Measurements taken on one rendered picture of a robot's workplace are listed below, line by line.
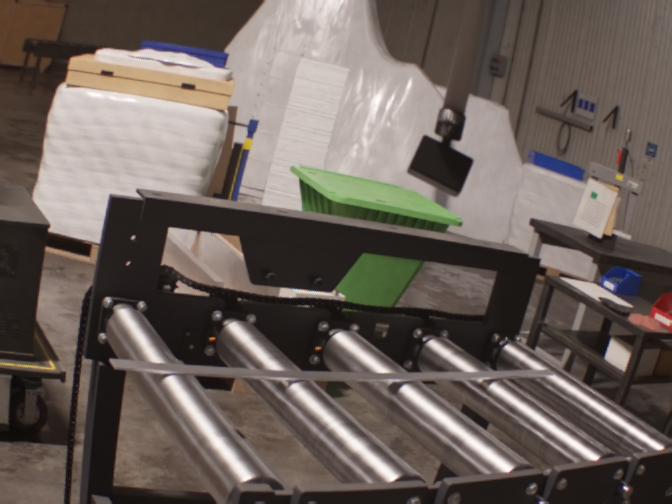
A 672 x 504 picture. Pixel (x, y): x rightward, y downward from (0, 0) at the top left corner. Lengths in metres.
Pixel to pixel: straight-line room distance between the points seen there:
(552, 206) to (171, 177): 4.50
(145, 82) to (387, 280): 1.87
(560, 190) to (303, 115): 3.68
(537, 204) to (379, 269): 4.18
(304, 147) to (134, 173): 1.17
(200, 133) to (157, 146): 0.27
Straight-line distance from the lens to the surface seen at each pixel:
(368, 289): 5.12
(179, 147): 5.59
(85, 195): 5.72
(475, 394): 2.37
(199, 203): 2.22
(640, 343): 4.44
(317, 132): 6.07
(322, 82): 6.05
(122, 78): 5.64
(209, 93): 5.61
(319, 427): 1.85
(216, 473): 1.56
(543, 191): 9.06
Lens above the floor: 1.59
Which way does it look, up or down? 12 degrees down
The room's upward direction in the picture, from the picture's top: 14 degrees clockwise
